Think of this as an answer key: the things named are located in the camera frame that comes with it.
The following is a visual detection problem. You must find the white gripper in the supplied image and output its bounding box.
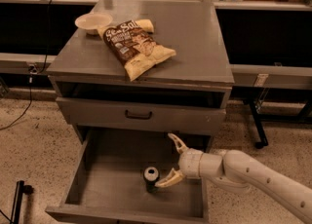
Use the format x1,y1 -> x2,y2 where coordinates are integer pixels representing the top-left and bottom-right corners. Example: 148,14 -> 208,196
155,132 -> 203,188

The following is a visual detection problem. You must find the green soda can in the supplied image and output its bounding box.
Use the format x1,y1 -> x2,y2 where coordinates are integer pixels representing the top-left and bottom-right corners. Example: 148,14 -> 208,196
143,167 -> 160,193

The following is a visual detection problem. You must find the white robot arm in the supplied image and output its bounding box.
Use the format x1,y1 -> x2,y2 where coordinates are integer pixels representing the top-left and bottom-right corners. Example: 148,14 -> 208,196
155,133 -> 312,224

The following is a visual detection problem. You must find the open grey bottom drawer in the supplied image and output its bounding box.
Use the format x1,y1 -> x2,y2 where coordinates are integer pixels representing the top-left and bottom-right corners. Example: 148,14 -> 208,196
46,129 -> 209,224

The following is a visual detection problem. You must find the closed grey drawer front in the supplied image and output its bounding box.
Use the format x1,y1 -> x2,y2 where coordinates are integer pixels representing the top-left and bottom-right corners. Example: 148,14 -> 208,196
57,97 -> 226,136

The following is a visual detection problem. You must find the black table leg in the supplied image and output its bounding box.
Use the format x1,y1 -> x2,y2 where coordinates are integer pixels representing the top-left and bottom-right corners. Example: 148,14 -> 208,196
248,99 -> 268,149

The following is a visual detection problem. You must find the brown yellow chip bag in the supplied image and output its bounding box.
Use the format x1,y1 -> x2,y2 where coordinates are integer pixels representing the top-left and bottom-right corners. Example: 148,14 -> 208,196
97,19 -> 176,81

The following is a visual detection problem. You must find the black stand bottom left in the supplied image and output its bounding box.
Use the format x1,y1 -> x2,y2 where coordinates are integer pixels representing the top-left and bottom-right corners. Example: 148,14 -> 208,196
0,180 -> 34,224

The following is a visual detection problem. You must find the white bowl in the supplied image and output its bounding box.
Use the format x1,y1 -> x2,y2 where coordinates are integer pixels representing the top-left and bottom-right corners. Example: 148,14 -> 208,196
75,13 -> 113,35

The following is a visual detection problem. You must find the black drawer handle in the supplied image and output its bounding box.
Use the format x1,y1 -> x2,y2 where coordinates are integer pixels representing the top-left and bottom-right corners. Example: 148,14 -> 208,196
125,110 -> 153,120

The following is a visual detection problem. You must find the long grey counter rail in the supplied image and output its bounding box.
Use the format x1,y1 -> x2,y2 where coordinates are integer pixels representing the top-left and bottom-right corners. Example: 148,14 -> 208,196
0,53 -> 312,91

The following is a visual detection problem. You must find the black power cable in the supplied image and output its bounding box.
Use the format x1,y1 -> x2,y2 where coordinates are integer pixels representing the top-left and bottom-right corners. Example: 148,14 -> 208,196
0,0 -> 64,131

